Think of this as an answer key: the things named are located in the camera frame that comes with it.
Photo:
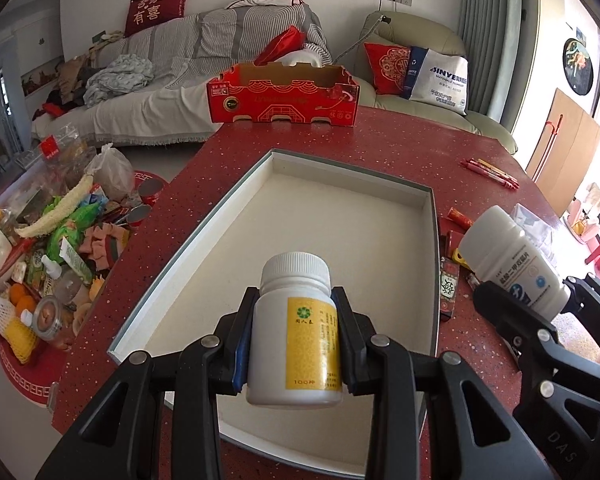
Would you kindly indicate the thin red rod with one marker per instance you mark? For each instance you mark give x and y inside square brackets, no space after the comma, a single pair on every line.
[550,145]

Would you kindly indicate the grey striped sofa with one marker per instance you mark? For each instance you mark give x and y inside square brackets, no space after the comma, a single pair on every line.
[220,35]

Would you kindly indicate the beige armchair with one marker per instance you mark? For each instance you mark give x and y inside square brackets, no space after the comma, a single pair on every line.
[420,25]

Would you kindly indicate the framed landscape picture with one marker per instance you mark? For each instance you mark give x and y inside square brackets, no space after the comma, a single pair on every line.
[40,77]

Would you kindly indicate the red embroidered pillow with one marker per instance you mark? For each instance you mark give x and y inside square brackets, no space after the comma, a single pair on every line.
[155,10]

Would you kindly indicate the grey box white lining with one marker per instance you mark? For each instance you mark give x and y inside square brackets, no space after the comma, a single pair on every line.
[330,240]

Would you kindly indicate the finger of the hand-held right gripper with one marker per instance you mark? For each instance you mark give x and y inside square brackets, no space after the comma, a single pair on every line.
[530,340]
[595,310]

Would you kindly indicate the white bottle yellow label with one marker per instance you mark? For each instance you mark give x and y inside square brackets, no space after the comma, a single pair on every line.
[280,325]

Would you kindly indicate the brown cardboard board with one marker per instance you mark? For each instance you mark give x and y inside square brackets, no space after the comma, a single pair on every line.
[570,160]

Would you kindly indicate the yellow pencil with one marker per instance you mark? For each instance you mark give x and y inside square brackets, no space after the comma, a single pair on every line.
[487,164]

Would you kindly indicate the grey pleated curtain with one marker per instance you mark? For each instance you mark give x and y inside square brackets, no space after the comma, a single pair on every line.
[485,25]

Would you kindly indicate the red flat box far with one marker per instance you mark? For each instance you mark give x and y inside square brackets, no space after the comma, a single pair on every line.
[449,287]

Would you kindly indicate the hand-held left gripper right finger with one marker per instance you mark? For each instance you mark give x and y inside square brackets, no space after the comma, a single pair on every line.
[355,355]

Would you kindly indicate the round black wall plate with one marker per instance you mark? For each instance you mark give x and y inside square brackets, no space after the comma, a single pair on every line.
[577,65]

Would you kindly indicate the pile of clothes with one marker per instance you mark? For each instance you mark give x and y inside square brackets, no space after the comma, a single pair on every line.
[70,75]

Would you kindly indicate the grey crumpled blanket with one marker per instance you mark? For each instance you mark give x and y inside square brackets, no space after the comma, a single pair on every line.
[120,77]

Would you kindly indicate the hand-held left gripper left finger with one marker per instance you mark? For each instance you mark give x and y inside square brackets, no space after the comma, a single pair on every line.
[230,355]

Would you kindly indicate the red cylindrical lighter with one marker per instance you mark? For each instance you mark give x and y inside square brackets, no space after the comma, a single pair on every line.
[460,218]

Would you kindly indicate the clear plastic container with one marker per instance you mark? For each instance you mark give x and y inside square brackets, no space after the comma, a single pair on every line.
[532,225]

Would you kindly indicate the white bottle blue label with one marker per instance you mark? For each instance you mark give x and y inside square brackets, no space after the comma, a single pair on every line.
[500,245]

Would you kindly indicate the red cardboard box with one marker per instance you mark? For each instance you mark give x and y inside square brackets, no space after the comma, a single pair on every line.
[280,100]

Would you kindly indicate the red cloth bag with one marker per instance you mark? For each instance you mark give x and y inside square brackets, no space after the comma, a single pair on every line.
[280,45]

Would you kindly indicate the red patterned cushion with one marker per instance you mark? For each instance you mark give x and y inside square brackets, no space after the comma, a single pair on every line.
[385,67]

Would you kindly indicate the white and blue tote bag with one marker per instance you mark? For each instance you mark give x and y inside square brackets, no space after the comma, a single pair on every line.
[445,80]

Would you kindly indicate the yellow plastic strip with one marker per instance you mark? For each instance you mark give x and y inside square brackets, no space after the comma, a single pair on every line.
[461,258]

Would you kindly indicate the red pen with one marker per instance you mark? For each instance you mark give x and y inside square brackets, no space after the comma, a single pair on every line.
[502,177]
[480,169]

